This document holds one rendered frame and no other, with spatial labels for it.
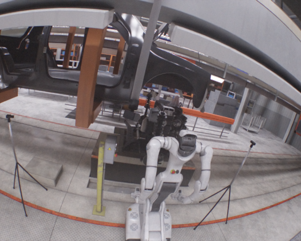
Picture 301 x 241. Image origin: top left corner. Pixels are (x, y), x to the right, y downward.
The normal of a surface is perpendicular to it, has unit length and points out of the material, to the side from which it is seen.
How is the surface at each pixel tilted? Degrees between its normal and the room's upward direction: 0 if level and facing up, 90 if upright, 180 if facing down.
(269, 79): 117
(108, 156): 90
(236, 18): 90
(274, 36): 90
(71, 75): 72
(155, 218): 23
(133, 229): 38
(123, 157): 90
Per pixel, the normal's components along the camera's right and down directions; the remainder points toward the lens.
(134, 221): 0.25, -0.50
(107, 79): 0.15, 0.11
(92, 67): 0.12, 0.35
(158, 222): 0.26, -0.71
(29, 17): 0.00, 0.73
